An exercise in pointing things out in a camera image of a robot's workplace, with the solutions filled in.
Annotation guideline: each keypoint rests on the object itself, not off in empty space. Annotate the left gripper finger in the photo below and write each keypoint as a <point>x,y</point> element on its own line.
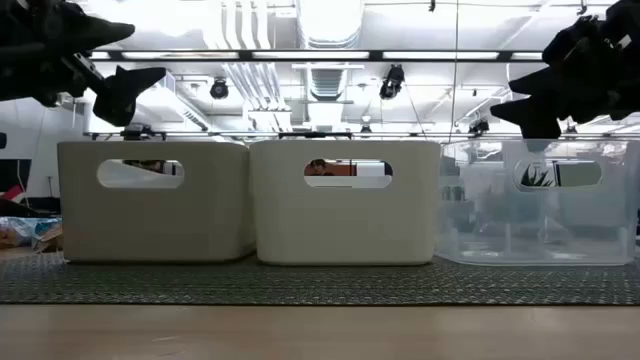
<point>125,92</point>
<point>102,32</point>

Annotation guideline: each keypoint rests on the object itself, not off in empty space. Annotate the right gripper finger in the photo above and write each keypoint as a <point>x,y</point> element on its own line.
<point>530,117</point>
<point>537,82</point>

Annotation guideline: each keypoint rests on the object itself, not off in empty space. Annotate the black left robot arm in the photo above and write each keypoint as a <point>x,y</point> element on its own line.
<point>12,60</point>

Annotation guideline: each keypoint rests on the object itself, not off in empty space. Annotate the light blue granola bar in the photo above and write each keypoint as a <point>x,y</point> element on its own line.
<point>49,241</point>
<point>20,231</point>

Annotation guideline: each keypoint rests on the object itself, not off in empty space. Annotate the black ceiling spot lamp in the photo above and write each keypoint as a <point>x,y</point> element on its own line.
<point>219,89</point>
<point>479,126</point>
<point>392,81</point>

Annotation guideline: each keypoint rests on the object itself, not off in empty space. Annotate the small potted succulent plant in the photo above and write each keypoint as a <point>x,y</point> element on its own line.
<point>536,179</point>

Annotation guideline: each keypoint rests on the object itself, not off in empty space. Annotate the clear plastic bin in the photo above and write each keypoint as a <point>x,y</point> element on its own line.
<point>540,235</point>

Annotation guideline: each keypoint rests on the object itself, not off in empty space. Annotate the grey plastic bin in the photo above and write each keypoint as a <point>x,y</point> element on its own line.
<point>150,225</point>

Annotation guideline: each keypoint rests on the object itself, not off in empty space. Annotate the linear ceiling light bar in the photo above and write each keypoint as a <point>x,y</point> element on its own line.
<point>310,55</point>

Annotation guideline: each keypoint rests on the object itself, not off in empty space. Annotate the person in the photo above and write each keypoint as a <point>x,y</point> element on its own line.
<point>317,167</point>

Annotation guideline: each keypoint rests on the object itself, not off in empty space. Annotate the white plastic bin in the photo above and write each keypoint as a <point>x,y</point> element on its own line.
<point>345,225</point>

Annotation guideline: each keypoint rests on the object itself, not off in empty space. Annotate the dark woven placemat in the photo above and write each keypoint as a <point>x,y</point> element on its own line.
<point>320,282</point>

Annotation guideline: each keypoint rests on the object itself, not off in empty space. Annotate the black aluminium table frame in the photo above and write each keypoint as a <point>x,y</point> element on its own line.
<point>30,209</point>

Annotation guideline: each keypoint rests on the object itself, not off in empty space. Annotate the silver ventilation duct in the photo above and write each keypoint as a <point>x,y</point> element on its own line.
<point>330,22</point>

